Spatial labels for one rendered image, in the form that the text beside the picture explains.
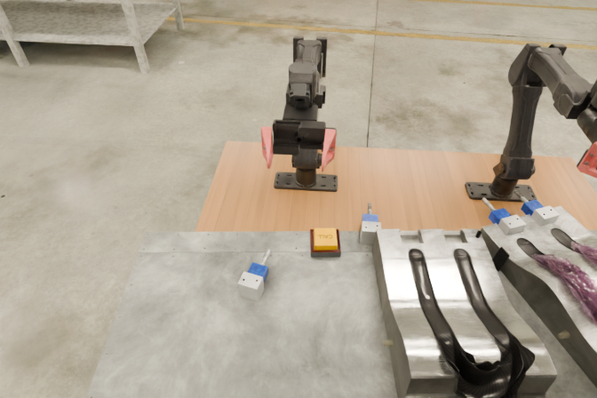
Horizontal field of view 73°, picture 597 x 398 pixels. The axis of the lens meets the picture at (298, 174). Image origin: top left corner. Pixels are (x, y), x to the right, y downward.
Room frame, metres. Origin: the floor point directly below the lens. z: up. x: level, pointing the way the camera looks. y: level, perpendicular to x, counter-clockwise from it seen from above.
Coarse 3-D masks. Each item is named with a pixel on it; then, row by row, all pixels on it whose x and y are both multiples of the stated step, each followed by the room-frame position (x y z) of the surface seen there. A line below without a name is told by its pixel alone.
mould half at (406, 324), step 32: (384, 256) 0.58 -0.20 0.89; (448, 256) 0.58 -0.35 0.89; (480, 256) 0.58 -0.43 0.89; (384, 288) 0.51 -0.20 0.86; (448, 288) 0.49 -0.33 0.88; (384, 320) 0.46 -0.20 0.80; (416, 320) 0.41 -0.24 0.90; (448, 320) 0.41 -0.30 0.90; (480, 320) 0.41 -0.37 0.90; (512, 320) 0.41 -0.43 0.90; (416, 352) 0.33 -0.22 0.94; (480, 352) 0.33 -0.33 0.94; (544, 352) 0.33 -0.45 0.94; (416, 384) 0.28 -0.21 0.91; (448, 384) 0.28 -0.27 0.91; (544, 384) 0.28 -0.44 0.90
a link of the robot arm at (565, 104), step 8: (592, 88) 0.72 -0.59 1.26; (568, 96) 0.75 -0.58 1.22; (584, 96) 0.72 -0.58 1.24; (592, 96) 0.70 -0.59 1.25; (560, 104) 0.76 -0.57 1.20; (568, 104) 0.73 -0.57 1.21; (576, 104) 0.72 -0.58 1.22; (584, 104) 0.71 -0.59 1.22; (592, 104) 0.68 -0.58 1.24; (568, 112) 0.72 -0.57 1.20; (576, 112) 0.71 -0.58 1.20
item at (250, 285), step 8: (264, 256) 0.62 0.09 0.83; (256, 264) 0.59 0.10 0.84; (264, 264) 0.60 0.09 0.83; (248, 272) 0.56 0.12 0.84; (256, 272) 0.56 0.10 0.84; (264, 272) 0.56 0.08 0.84; (240, 280) 0.53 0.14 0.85; (248, 280) 0.53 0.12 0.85; (256, 280) 0.53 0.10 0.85; (264, 280) 0.55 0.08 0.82; (240, 288) 0.52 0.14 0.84; (248, 288) 0.52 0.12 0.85; (256, 288) 0.51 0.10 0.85; (248, 296) 0.52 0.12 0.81; (256, 296) 0.51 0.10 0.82
